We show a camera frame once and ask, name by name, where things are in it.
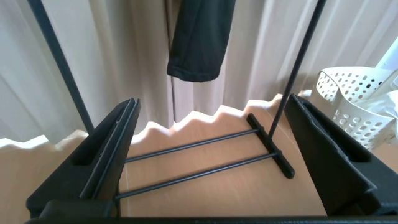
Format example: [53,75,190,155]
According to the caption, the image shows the black clothes rack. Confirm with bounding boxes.
[26,0,328,200]

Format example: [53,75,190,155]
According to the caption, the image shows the black shorts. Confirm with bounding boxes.
[166,0,236,83]

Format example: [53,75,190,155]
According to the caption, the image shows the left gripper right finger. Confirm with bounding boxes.
[284,93,398,217]

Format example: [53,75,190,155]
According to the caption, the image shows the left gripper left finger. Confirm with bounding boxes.
[26,97,142,218]

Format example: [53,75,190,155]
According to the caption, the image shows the beige curtain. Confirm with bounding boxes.
[0,0,398,147]

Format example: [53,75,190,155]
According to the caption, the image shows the white laundry basket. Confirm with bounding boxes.
[315,66,398,151]

